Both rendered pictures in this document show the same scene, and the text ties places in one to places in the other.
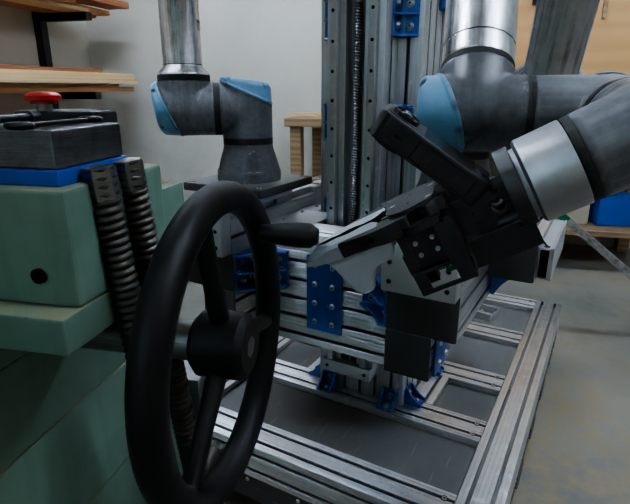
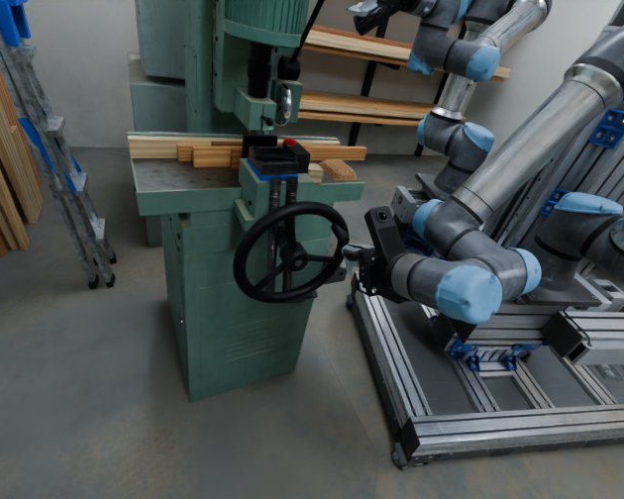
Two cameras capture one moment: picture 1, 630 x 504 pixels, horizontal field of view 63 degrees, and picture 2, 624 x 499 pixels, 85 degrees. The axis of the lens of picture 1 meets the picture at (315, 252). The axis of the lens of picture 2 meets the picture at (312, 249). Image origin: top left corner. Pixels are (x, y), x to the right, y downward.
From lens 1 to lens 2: 0.46 m
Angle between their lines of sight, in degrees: 43
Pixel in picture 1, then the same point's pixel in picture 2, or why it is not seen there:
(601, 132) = (418, 274)
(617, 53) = not seen: outside the picture
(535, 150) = (401, 263)
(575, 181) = (402, 286)
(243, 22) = not seen: outside the picture
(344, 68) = not seen: hidden behind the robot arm
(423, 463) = (438, 391)
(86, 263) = (260, 206)
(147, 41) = (537, 46)
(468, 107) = (429, 227)
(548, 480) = (527, 479)
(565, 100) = (465, 251)
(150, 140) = (495, 119)
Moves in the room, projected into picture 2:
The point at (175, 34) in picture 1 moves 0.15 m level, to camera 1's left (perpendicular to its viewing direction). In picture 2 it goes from (449, 90) to (415, 78)
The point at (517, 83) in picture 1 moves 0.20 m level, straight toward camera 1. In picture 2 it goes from (456, 229) to (349, 232)
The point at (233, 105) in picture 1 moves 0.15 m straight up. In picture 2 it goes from (459, 144) to (479, 98)
